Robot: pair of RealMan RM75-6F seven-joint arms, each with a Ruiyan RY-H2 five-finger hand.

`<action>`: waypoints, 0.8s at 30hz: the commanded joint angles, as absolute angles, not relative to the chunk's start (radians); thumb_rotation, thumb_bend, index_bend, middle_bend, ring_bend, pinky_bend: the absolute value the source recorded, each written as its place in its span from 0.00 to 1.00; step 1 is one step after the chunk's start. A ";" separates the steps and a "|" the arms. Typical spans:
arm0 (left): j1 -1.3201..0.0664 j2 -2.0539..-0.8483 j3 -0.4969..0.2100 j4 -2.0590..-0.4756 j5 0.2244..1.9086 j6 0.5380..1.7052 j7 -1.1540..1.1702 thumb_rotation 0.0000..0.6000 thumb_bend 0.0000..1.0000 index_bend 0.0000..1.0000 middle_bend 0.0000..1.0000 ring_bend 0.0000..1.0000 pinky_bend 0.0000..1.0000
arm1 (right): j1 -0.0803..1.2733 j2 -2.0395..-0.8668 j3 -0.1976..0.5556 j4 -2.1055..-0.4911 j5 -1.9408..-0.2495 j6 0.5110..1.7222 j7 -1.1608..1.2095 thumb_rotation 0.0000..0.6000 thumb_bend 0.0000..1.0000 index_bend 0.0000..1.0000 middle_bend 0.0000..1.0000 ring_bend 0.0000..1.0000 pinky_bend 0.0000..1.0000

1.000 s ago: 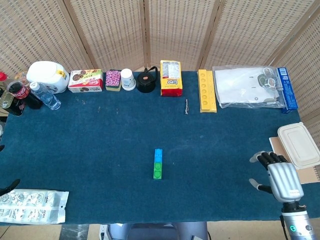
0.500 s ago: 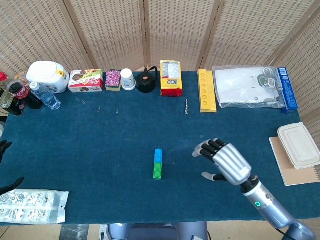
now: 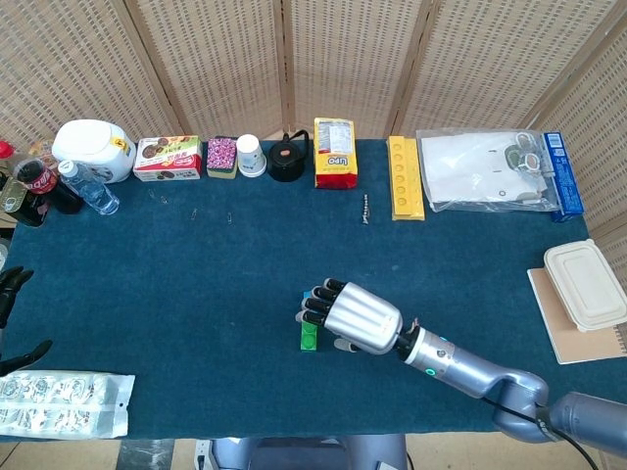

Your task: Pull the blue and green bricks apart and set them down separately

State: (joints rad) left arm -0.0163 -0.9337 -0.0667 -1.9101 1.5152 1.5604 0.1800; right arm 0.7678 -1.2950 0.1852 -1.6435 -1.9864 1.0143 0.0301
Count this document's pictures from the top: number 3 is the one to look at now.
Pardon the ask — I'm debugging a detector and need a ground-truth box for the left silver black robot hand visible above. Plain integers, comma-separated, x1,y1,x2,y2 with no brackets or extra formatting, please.
0,265,54,377

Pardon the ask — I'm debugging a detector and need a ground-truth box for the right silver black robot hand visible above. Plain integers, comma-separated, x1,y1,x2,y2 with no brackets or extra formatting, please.
294,277,406,354

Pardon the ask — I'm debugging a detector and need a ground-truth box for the green toy block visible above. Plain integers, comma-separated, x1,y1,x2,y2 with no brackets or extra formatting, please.
299,320,320,353

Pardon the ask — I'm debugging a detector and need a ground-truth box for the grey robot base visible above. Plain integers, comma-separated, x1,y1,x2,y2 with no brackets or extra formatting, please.
195,434,410,470

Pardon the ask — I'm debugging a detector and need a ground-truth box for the dark bottle with gold label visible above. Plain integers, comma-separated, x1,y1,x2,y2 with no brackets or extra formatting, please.
0,173,50,229

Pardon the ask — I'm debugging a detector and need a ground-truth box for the cola bottle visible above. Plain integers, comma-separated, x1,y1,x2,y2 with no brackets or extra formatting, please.
16,159,84,215

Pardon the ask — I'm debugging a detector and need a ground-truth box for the clear water bottle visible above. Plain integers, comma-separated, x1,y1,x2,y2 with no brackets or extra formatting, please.
57,159,121,216

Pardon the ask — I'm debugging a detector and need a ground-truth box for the white printed plastic package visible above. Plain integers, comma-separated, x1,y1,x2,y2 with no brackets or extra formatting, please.
0,370,136,439

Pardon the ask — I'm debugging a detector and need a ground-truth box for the red capped bottle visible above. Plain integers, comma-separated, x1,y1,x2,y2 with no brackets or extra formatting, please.
0,140,19,172

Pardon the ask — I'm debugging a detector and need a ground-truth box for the yellow tray with round holes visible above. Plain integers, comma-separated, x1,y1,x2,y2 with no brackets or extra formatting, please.
386,135,426,222

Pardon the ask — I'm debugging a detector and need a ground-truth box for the yellow red snack bag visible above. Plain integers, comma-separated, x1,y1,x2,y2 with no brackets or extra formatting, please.
313,117,359,190

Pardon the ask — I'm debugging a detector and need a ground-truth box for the white plastic detergent jug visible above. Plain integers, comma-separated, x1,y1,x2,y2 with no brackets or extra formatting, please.
51,118,137,185

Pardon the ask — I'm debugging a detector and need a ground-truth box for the blue table cloth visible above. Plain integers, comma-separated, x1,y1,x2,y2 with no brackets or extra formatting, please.
0,139,621,440

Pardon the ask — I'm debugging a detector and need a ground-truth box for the clear bag with white paper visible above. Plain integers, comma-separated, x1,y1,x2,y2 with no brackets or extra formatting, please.
415,127,562,214

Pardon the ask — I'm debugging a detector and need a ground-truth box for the brown spiral notebook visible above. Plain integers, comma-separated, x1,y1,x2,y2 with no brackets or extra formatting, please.
526,266,627,366

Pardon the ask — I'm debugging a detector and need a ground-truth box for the white paper cup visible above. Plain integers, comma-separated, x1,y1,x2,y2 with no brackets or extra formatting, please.
236,133,268,178

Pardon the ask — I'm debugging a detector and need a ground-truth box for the cookie box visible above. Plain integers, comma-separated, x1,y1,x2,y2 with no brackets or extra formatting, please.
132,135,203,183

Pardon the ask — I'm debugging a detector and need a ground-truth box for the pink patterned yellow sponge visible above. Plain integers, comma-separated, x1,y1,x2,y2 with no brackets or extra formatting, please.
206,136,240,179

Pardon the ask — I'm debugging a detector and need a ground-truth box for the beige lidded food container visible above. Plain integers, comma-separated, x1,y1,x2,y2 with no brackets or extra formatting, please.
543,238,627,334

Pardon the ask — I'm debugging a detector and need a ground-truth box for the blue cardboard box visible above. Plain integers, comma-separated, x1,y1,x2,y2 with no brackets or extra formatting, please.
541,130,587,224

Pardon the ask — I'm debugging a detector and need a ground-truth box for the woven folding screen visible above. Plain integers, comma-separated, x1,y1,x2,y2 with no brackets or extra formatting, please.
0,0,627,305

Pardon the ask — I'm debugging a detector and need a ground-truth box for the black kettle with handle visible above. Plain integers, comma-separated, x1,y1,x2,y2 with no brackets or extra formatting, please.
267,128,311,183

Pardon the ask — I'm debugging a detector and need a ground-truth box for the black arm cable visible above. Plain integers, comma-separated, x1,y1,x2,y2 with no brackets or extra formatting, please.
482,396,597,470

